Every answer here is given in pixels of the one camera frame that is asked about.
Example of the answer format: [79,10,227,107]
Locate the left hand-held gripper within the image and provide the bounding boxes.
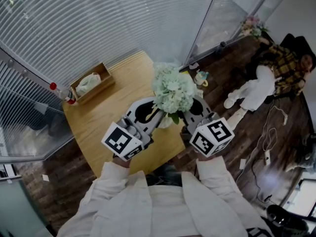
[101,97,165,161]

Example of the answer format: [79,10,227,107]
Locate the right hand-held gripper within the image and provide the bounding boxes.
[180,97,235,158]

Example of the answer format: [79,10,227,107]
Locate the pale green flowers bouquet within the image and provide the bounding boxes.
[151,62,198,125]

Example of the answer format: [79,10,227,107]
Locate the person's right forearm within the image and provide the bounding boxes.
[182,156,262,237]

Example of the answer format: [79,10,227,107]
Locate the person's left forearm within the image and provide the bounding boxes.
[58,157,149,237]

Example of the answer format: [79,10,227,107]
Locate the pale green mug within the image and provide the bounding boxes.
[194,70,210,87]

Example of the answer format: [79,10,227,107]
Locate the wooden table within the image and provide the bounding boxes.
[62,52,188,179]

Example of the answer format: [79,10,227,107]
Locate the wooden box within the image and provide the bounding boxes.
[70,62,116,105]

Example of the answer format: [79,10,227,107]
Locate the person's legs in jeans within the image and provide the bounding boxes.
[145,164,183,187]

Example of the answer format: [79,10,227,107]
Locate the white plastic bag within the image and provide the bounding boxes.
[75,72,102,97]

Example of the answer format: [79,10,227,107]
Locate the clear bottle with red cap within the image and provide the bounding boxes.
[49,82,77,105]

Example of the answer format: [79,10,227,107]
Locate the grey swivel chair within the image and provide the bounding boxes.
[27,102,65,138]

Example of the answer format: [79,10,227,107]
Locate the person's torso in white shirt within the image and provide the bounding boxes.
[91,171,247,237]

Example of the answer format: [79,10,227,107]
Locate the pink flower bouquet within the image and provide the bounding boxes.
[240,15,269,39]

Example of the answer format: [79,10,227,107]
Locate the black office chair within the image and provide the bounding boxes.
[244,33,316,103]

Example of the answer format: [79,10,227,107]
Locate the black and white patterned block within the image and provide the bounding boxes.
[246,227,270,237]

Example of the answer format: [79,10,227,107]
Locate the white desk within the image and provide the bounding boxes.
[282,179,316,218]

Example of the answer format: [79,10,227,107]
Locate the black swivel chair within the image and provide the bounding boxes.
[266,204,311,237]

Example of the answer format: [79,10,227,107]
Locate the white cable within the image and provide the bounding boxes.
[236,104,288,185]

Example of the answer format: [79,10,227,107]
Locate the black cable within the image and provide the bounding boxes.
[251,158,274,202]

